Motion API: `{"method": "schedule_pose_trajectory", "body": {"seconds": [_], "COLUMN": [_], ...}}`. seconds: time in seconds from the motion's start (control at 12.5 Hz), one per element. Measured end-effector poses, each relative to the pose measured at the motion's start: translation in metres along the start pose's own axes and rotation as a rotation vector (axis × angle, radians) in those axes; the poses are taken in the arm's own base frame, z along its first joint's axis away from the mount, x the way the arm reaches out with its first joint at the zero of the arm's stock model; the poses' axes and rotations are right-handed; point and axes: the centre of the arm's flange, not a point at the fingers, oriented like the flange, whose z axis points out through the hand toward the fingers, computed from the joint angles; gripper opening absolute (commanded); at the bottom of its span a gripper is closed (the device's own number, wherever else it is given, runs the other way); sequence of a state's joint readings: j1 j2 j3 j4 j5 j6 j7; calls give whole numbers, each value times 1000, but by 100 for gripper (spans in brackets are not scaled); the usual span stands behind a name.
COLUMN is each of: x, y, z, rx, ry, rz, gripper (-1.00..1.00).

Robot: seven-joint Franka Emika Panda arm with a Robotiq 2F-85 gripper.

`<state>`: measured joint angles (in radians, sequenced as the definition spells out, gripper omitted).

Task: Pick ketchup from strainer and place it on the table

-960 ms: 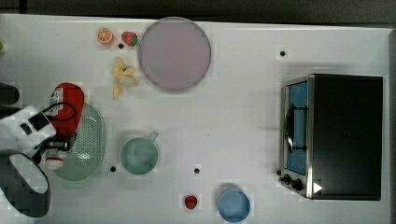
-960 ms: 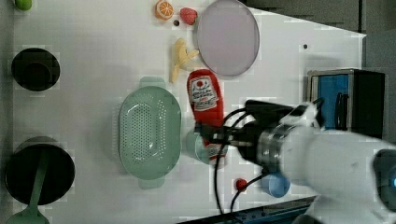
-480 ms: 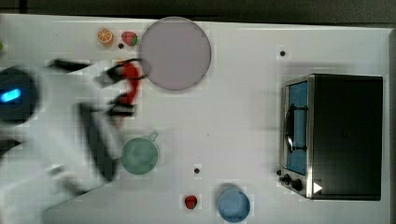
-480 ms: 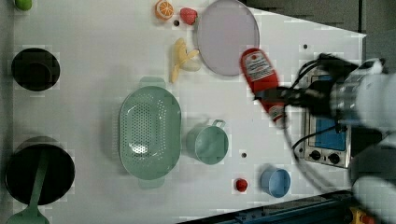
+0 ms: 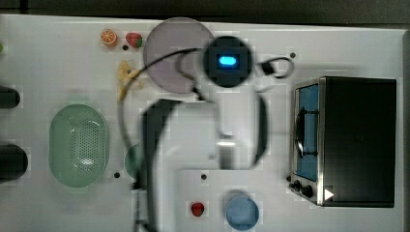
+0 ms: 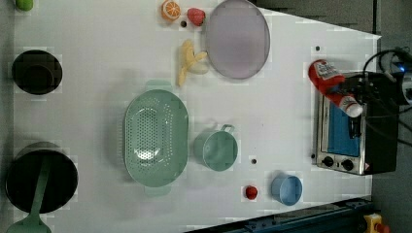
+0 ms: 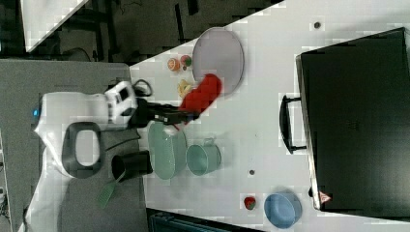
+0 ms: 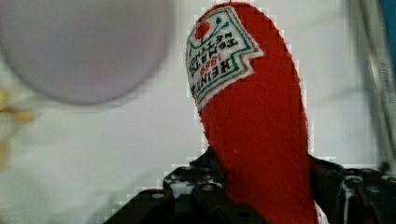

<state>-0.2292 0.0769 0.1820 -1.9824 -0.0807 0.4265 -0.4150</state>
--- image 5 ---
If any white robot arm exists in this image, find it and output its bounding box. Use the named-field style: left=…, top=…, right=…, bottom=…
left=140, top=36, right=268, bottom=232

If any green oval strainer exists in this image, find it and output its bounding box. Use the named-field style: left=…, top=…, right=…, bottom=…
left=48, top=104, right=109, bottom=188

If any purple round plate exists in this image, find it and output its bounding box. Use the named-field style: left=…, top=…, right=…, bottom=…
left=143, top=17, right=214, bottom=94

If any green mug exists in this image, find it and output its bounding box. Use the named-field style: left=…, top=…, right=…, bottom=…
left=124, top=144, right=141, bottom=180

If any peeled banana toy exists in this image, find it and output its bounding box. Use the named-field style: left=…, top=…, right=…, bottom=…
left=117, top=60, right=144, bottom=103

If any small red pepper toy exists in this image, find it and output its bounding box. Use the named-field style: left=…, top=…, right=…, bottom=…
left=190, top=202, right=205, bottom=218

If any blue bowl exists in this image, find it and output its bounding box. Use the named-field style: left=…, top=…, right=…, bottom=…
left=224, top=192, right=260, bottom=231

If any red strawberry toy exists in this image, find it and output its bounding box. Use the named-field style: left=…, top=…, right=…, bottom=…
left=126, top=32, right=143, bottom=48

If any orange slice toy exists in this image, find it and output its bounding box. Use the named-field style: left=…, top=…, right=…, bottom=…
left=101, top=29, right=118, bottom=46

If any black toaster oven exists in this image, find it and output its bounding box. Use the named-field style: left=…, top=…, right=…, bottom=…
left=287, top=76, right=397, bottom=208

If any black cylinder upper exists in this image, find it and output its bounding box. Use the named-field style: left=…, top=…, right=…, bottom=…
left=0, top=86, right=20, bottom=109

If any black cylinder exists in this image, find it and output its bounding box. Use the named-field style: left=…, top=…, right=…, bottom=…
left=0, top=144, right=28, bottom=184
left=0, top=86, right=20, bottom=109

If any black cylinder lower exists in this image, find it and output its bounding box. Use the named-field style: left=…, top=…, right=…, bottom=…
left=0, top=144, right=28, bottom=184

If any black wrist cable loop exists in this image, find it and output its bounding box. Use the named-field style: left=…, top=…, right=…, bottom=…
left=260, top=56, right=295, bottom=80

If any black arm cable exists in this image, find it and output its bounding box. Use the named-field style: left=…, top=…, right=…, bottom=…
left=117, top=47, right=202, bottom=153

